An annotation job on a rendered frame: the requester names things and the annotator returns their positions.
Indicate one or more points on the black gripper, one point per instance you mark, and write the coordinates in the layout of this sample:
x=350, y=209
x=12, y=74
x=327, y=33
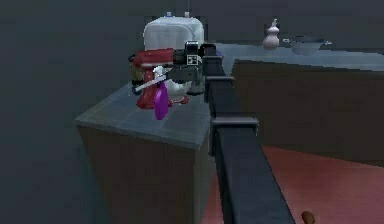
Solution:
x=181, y=74

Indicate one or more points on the purple spray bottle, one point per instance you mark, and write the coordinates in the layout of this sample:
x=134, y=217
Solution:
x=161, y=100

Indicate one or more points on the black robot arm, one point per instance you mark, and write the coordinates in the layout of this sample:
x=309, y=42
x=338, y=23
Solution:
x=240, y=166

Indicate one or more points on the red stand mixer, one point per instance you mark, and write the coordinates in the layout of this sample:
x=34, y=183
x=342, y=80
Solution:
x=151, y=60

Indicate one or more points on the white toaster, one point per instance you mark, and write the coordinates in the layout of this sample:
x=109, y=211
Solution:
x=173, y=31

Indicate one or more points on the brown counter with grey top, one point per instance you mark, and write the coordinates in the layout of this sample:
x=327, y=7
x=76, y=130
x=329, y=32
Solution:
x=140, y=166

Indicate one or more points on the white gourd-shaped vase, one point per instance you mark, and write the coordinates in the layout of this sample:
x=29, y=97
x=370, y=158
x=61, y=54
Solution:
x=270, y=39

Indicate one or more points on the grey cooking pot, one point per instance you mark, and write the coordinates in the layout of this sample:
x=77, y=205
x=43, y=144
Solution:
x=306, y=46

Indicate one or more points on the brown round object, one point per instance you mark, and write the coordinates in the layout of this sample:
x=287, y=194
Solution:
x=308, y=217

